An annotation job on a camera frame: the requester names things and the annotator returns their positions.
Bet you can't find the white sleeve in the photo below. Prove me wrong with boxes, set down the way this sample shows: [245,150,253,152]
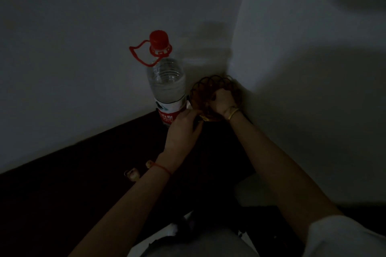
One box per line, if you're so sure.
[302,215,386,257]

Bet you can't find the person's right forearm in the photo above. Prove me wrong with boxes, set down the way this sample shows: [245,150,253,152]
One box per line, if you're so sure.
[225,111,345,244]

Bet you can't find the person's right hand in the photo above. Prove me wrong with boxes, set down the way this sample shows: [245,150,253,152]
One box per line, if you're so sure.
[210,87,241,116]

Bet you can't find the gold bracelet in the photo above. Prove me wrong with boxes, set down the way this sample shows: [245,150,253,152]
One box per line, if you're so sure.
[223,106,242,121]

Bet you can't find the large red-capped water bottle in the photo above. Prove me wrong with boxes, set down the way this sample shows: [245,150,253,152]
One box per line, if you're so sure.
[129,30,188,128]

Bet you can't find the red string bracelet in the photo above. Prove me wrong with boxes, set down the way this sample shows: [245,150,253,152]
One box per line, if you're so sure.
[152,162,173,176]

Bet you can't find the grey trousers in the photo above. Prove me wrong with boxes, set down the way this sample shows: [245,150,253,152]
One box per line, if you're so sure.
[128,210,260,257]

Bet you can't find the brown scalloped glass bowl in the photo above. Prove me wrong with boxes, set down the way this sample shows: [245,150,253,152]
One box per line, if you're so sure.
[191,75,243,122]

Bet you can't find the person's left hand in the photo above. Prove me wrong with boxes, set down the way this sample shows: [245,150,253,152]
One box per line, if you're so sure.
[159,108,204,167]

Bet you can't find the person's left forearm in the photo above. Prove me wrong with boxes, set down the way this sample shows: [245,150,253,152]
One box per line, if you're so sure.
[69,157,181,257]

